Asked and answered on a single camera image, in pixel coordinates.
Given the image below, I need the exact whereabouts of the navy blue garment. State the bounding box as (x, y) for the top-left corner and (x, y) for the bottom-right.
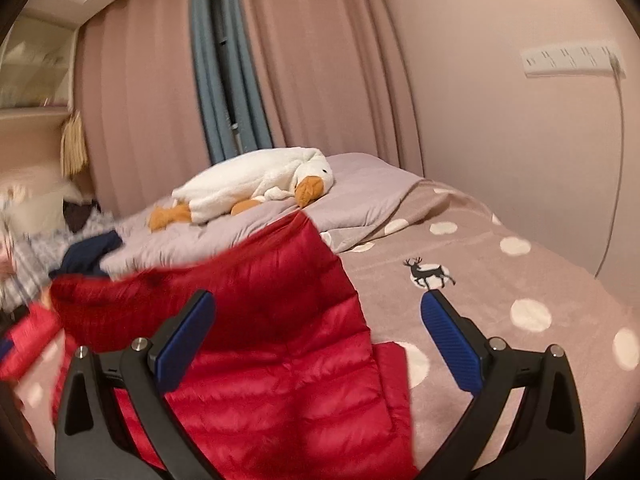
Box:
(49, 230), (124, 280)

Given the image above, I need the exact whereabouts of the white power cable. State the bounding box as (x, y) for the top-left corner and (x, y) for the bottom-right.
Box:
(593, 56), (627, 279)

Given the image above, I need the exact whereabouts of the lilac duvet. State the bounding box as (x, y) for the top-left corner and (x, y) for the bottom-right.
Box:
(100, 153), (421, 278)

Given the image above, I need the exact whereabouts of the black garment on pillow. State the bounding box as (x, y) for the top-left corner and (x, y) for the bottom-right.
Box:
(62, 200), (102, 234)

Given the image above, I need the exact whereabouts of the plaid shirt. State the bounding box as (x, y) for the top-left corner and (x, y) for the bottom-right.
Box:
(1, 209), (115, 312)

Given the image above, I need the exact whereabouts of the white goose plush toy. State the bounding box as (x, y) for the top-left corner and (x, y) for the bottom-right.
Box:
(148, 148), (335, 232)

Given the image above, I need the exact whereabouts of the polka dot bed sheet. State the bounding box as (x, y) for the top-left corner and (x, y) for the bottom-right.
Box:
(17, 183), (639, 474)

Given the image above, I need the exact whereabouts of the blue curtain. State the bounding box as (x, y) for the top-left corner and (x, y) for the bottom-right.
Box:
(190, 0), (273, 164)

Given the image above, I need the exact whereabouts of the white wall shelf unit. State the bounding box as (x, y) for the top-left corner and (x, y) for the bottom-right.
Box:
(1, 14), (78, 120)

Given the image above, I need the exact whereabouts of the red puffer jacket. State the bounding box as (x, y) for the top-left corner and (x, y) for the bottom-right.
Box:
(50, 214), (416, 479)

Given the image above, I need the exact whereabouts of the striped hanging cloth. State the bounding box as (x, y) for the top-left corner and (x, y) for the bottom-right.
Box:
(60, 112), (89, 178)

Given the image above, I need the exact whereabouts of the white wall power strip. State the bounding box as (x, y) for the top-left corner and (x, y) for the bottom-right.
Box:
(521, 41), (626, 77)

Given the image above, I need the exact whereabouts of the pink curtain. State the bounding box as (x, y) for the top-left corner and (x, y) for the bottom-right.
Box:
(74, 0), (424, 214)

